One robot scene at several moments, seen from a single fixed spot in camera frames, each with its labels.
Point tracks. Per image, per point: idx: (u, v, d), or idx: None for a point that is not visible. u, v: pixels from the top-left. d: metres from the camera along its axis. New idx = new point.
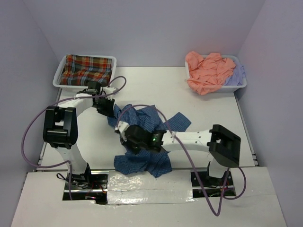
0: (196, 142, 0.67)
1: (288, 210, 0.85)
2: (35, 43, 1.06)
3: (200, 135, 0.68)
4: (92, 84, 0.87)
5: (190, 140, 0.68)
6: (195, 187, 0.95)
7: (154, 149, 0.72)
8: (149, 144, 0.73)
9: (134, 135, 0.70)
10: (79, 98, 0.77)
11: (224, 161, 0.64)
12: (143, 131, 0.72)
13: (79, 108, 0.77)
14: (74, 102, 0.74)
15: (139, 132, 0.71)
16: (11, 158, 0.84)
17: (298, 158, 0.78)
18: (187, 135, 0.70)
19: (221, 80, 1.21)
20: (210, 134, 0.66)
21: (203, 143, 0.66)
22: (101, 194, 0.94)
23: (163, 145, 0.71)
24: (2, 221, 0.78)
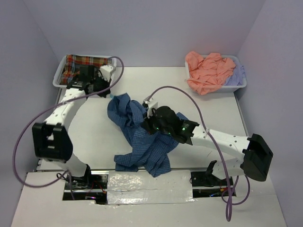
0: (230, 145, 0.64)
1: (288, 210, 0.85)
2: (34, 43, 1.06)
3: (236, 139, 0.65)
4: (84, 69, 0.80)
5: (224, 142, 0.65)
6: (195, 187, 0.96)
7: (181, 137, 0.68)
8: (178, 132, 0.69)
9: (167, 117, 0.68)
10: (69, 102, 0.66)
11: (252, 171, 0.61)
12: (175, 118, 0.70)
13: (71, 114, 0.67)
14: (63, 111, 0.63)
15: (172, 117, 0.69)
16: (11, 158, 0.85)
17: (298, 158, 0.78)
18: (221, 136, 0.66)
19: (221, 80, 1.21)
20: (248, 141, 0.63)
21: (237, 149, 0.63)
22: (101, 194, 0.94)
23: (192, 136, 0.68)
24: (3, 221, 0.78)
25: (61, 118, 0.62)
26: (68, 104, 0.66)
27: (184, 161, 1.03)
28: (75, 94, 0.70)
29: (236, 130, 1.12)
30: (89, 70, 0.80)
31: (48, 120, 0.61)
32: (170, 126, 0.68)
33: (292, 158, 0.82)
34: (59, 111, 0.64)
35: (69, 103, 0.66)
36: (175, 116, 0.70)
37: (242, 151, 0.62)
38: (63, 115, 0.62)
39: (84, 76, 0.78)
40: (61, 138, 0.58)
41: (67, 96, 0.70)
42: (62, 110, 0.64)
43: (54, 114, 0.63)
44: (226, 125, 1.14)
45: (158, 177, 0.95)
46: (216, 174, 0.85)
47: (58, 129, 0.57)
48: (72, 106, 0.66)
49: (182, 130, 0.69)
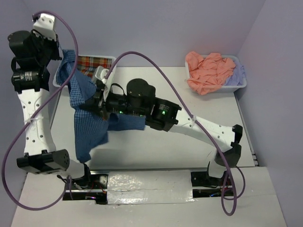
0: (219, 137, 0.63)
1: (288, 210, 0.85)
2: None
3: (222, 130, 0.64)
4: (22, 52, 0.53)
5: (213, 133, 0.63)
6: (195, 187, 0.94)
7: (156, 123, 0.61)
8: (155, 117, 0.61)
9: (146, 97, 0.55)
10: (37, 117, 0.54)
11: (232, 161, 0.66)
12: (153, 97, 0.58)
13: (47, 125, 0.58)
14: (38, 133, 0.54)
15: (150, 94, 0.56)
16: (11, 158, 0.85)
17: (298, 158, 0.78)
18: (209, 126, 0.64)
19: (221, 80, 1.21)
20: (233, 133, 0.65)
21: (226, 141, 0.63)
22: (101, 194, 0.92)
23: (177, 124, 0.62)
24: (3, 221, 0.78)
25: (42, 141, 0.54)
26: (37, 121, 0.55)
27: (183, 161, 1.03)
28: (36, 100, 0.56)
29: None
30: (29, 42, 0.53)
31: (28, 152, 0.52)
32: (144, 109, 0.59)
33: (292, 158, 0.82)
34: (32, 135, 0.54)
35: (37, 119, 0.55)
36: (152, 94, 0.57)
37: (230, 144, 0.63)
38: (40, 137, 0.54)
39: (25, 56, 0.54)
40: (57, 161, 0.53)
41: (27, 105, 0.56)
42: (36, 133, 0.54)
43: (29, 141, 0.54)
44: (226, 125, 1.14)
45: (158, 177, 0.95)
46: (212, 174, 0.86)
47: (50, 159, 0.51)
48: (42, 119, 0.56)
49: (161, 115, 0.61)
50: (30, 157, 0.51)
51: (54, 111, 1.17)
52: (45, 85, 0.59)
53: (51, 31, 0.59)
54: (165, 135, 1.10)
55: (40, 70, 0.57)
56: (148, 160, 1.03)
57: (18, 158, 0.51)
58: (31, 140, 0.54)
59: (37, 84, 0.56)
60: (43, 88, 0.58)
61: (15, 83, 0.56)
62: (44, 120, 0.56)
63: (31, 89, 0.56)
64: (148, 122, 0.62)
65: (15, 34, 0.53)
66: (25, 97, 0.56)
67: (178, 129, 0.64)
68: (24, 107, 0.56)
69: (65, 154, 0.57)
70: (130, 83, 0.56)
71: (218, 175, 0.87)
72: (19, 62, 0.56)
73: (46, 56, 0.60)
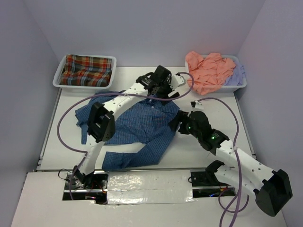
0: (253, 170, 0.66)
1: (288, 210, 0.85)
2: (34, 43, 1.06)
3: (260, 167, 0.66)
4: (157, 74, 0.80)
5: (248, 166, 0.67)
6: (195, 187, 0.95)
7: (207, 145, 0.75)
8: (206, 139, 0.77)
9: (200, 121, 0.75)
10: (130, 96, 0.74)
11: (265, 202, 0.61)
12: (207, 126, 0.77)
13: (126, 106, 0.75)
14: (120, 102, 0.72)
15: (204, 123, 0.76)
16: (11, 158, 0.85)
17: (298, 158, 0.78)
18: (247, 159, 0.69)
19: (221, 80, 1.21)
20: (271, 174, 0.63)
21: (259, 177, 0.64)
22: (101, 194, 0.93)
23: (218, 148, 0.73)
24: (2, 221, 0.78)
25: (116, 108, 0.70)
26: (128, 98, 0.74)
27: (183, 161, 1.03)
28: (138, 91, 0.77)
29: (236, 130, 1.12)
30: (166, 73, 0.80)
31: (106, 104, 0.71)
32: (199, 132, 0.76)
33: (291, 158, 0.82)
34: (118, 101, 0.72)
35: (129, 97, 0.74)
36: (206, 122, 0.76)
37: (262, 180, 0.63)
38: (119, 105, 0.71)
39: (157, 77, 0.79)
40: (107, 125, 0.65)
41: (132, 89, 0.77)
42: (120, 101, 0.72)
43: (112, 101, 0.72)
44: (227, 125, 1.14)
45: (158, 177, 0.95)
46: (218, 177, 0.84)
47: (109, 117, 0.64)
48: (130, 100, 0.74)
49: (211, 139, 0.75)
50: (102, 106, 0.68)
51: (55, 112, 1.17)
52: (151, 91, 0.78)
53: (177, 84, 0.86)
54: None
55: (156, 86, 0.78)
56: None
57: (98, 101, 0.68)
58: (113, 101, 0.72)
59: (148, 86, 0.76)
60: (148, 91, 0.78)
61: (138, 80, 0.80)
62: (130, 102, 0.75)
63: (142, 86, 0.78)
64: (200, 143, 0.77)
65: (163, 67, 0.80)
66: (137, 86, 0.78)
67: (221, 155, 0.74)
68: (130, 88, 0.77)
69: (111, 130, 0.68)
70: (195, 112, 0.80)
71: (222, 180, 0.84)
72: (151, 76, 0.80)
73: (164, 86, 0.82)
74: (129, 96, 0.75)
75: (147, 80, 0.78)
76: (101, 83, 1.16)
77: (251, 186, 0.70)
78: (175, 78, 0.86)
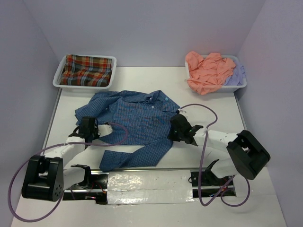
0: (220, 139, 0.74)
1: (288, 211, 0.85)
2: (34, 43, 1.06)
3: (226, 134, 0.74)
4: (84, 122, 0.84)
5: (216, 136, 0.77)
6: (195, 187, 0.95)
7: (188, 138, 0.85)
8: (187, 133, 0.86)
9: (176, 119, 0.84)
10: (69, 143, 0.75)
11: (241, 167, 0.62)
12: (184, 122, 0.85)
13: (68, 154, 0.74)
14: (62, 150, 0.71)
15: (182, 120, 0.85)
16: (11, 158, 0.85)
17: (298, 158, 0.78)
18: (217, 133, 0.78)
19: (221, 80, 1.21)
20: (235, 135, 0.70)
21: (225, 141, 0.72)
22: (101, 194, 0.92)
23: (196, 137, 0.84)
24: (3, 220, 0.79)
25: (60, 154, 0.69)
26: (68, 145, 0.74)
27: (182, 161, 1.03)
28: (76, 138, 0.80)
29: (236, 130, 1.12)
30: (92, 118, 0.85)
31: (47, 154, 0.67)
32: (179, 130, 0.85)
33: (291, 158, 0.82)
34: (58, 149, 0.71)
35: (70, 144, 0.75)
36: (183, 120, 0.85)
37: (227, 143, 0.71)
38: (62, 152, 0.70)
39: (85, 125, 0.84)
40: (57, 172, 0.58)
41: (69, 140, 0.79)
42: (61, 149, 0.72)
43: (53, 151, 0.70)
44: (227, 125, 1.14)
45: (158, 177, 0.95)
46: (215, 170, 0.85)
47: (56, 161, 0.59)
48: (72, 147, 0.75)
49: (190, 132, 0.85)
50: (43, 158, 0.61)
51: (55, 112, 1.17)
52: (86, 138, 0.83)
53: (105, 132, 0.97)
54: None
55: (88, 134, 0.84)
56: None
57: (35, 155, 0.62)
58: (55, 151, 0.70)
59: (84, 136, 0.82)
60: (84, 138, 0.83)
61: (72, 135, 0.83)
62: (71, 149, 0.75)
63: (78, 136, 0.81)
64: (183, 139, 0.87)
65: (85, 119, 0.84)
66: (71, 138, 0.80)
67: (201, 140, 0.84)
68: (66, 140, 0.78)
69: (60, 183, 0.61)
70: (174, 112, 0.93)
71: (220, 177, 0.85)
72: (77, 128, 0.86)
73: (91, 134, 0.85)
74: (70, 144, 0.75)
75: (79, 135, 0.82)
76: (101, 83, 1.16)
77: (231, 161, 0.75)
78: (104, 128, 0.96)
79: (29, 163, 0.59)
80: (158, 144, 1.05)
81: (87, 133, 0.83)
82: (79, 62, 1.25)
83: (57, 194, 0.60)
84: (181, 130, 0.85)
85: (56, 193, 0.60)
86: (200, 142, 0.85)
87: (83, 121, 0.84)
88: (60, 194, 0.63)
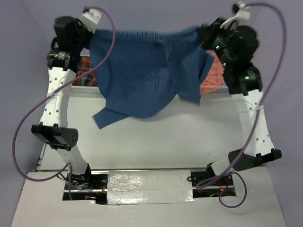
0: (256, 139, 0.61)
1: (289, 210, 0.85)
2: (34, 42, 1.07)
3: (264, 139, 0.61)
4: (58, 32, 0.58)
5: (259, 133, 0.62)
6: (195, 187, 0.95)
7: (232, 77, 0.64)
8: (235, 71, 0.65)
9: (247, 44, 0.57)
10: (57, 94, 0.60)
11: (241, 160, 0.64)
12: (250, 54, 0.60)
13: (65, 104, 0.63)
14: (55, 108, 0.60)
15: (249, 52, 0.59)
16: (11, 157, 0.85)
17: (298, 157, 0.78)
18: (263, 127, 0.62)
19: (221, 80, 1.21)
20: (270, 152, 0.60)
21: (257, 147, 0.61)
22: (101, 194, 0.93)
23: (244, 95, 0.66)
24: (2, 221, 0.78)
25: (56, 116, 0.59)
26: (57, 97, 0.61)
27: (182, 161, 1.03)
28: (61, 79, 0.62)
29: (236, 129, 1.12)
30: (69, 25, 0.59)
31: (42, 120, 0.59)
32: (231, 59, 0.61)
33: (292, 157, 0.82)
34: (51, 108, 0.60)
35: (58, 95, 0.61)
36: (253, 50, 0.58)
37: (256, 152, 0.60)
38: (56, 111, 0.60)
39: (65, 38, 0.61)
40: (65, 138, 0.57)
41: (53, 81, 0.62)
42: (53, 106, 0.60)
43: (47, 112, 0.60)
44: (227, 125, 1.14)
45: (158, 177, 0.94)
46: (214, 167, 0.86)
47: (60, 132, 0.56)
48: (62, 97, 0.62)
49: (244, 78, 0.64)
50: (43, 126, 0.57)
51: None
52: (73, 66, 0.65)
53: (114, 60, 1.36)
54: (165, 135, 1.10)
55: (73, 53, 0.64)
56: (149, 159, 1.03)
57: (33, 126, 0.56)
58: (47, 111, 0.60)
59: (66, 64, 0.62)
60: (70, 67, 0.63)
61: (49, 59, 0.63)
62: (63, 98, 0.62)
63: (60, 68, 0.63)
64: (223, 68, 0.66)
65: (58, 20, 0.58)
66: (54, 74, 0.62)
67: (241, 103, 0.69)
68: (50, 82, 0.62)
69: (72, 132, 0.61)
70: (243, 27, 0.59)
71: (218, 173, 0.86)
72: (58, 43, 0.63)
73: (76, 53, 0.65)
74: (57, 94, 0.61)
75: (60, 55, 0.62)
76: None
77: None
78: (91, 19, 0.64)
79: (33, 132, 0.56)
80: (177, 62, 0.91)
81: (66, 65, 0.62)
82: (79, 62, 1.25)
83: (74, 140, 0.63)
84: (232, 63, 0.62)
85: (73, 139, 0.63)
86: (234, 92, 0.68)
87: (57, 29, 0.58)
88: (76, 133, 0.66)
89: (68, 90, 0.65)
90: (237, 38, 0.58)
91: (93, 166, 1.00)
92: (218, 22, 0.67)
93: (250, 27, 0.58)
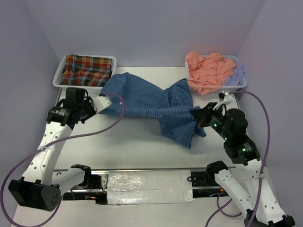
0: (265, 206, 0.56)
1: (289, 211, 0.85)
2: (34, 42, 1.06)
3: (273, 205, 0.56)
4: (69, 94, 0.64)
5: (264, 199, 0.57)
6: (195, 187, 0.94)
7: (233, 152, 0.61)
8: (234, 144, 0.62)
9: (235, 125, 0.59)
10: (48, 147, 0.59)
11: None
12: (242, 131, 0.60)
13: (54, 158, 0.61)
14: (42, 162, 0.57)
15: (239, 128, 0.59)
16: (11, 158, 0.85)
17: (298, 158, 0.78)
18: (266, 192, 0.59)
19: (221, 80, 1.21)
20: (281, 217, 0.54)
21: (267, 214, 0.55)
22: (101, 194, 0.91)
23: (244, 165, 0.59)
24: (2, 221, 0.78)
25: (41, 170, 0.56)
26: (48, 150, 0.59)
27: (182, 161, 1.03)
28: (57, 133, 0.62)
29: None
30: (79, 91, 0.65)
31: (26, 174, 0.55)
32: (229, 134, 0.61)
33: (292, 157, 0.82)
34: (38, 162, 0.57)
35: (49, 148, 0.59)
36: (244, 129, 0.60)
37: (268, 220, 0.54)
38: (42, 166, 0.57)
39: (71, 99, 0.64)
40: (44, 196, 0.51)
41: (48, 135, 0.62)
42: (40, 160, 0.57)
43: (32, 167, 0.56)
44: None
45: (158, 177, 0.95)
46: (218, 178, 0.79)
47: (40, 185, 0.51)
48: (53, 151, 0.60)
49: (242, 150, 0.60)
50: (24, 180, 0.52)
51: None
52: (70, 124, 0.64)
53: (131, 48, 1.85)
54: None
55: (74, 111, 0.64)
56: (150, 159, 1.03)
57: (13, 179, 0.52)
58: (33, 165, 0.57)
59: (65, 119, 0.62)
60: (68, 124, 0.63)
61: (49, 113, 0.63)
62: (54, 152, 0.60)
63: (58, 122, 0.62)
64: (225, 143, 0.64)
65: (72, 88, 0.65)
66: (50, 127, 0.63)
67: (243, 172, 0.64)
68: (45, 135, 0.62)
69: (54, 193, 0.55)
70: (233, 111, 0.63)
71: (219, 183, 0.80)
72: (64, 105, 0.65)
73: (77, 114, 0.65)
74: (49, 147, 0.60)
75: (61, 110, 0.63)
76: (101, 83, 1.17)
77: (246, 202, 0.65)
78: (101, 101, 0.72)
79: (9, 188, 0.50)
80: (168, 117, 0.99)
81: (65, 119, 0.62)
82: (79, 62, 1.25)
83: (53, 203, 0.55)
84: (232, 135, 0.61)
85: (53, 202, 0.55)
86: (236, 162, 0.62)
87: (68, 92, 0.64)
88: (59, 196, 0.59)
89: (60, 144, 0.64)
90: (230, 121, 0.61)
91: (93, 165, 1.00)
92: (211, 106, 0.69)
93: (233, 109, 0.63)
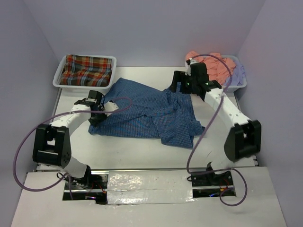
0: (230, 115, 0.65)
1: (288, 211, 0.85)
2: (34, 42, 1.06)
3: (237, 114, 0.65)
4: (92, 93, 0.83)
5: (228, 110, 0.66)
6: (195, 187, 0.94)
7: (199, 89, 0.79)
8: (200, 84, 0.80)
9: (196, 67, 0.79)
10: (75, 111, 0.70)
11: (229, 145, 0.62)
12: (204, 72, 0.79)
13: (74, 124, 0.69)
14: (68, 118, 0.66)
15: (200, 69, 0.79)
16: (11, 157, 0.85)
17: (298, 158, 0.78)
18: (231, 106, 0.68)
19: (221, 80, 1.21)
20: (246, 119, 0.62)
21: (233, 119, 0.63)
22: (101, 194, 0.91)
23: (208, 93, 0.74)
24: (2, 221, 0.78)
25: (67, 123, 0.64)
26: (74, 114, 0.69)
27: (182, 161, 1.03)
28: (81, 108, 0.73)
29: None
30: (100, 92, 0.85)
31: (53, 123, 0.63)
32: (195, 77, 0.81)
33: (291, 158, 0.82)
34: (65, 117, 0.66)
35: (75, 113, 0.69)
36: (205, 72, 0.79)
37: (235, 123, 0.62)
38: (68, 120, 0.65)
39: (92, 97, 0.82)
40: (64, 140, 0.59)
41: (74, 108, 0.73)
42: (67, 117, 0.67)
43: (59, 120, 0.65)
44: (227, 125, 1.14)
45: (158, 177, 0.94)
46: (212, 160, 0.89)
47: (63, 130, 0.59)
48: (77, 116, 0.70)
49: (205, 84, 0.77)
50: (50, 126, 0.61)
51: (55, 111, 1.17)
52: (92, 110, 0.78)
53: None
54: None
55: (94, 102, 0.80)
56: (150, 159, 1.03)
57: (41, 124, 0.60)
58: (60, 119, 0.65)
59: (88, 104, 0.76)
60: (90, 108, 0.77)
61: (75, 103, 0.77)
62: (76, 118, 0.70)
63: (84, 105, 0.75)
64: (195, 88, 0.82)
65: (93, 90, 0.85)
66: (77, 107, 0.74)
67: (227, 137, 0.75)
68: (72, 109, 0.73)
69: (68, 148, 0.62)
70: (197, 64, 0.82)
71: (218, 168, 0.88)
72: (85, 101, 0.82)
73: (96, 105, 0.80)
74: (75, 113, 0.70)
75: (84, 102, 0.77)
76: (101, 83, 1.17)
77: None
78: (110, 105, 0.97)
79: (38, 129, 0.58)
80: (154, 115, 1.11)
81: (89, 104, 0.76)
82: (79, 62, 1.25)
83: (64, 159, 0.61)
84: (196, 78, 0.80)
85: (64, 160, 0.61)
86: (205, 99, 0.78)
87: (92, 92, 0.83)
88: (67, 162, 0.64)
89: (81, 118, 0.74)
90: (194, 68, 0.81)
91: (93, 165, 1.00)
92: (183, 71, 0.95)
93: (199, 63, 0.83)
